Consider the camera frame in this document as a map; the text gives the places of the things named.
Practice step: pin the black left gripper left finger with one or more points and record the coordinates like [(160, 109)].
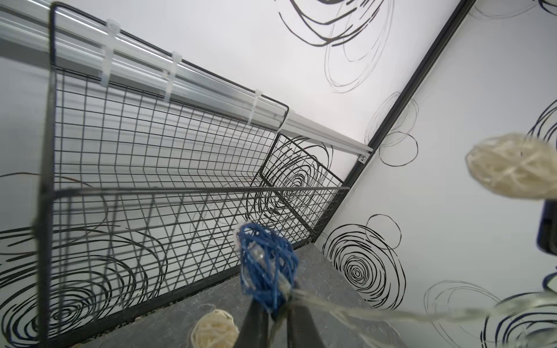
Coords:
[(254, 331)]

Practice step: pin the black wire basket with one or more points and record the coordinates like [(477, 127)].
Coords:
[(140, 190)]

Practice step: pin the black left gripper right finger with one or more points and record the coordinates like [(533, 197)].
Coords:
[(301, 329)]

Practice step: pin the aluminium wall rail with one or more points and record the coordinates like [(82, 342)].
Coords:
[(182, 82)]

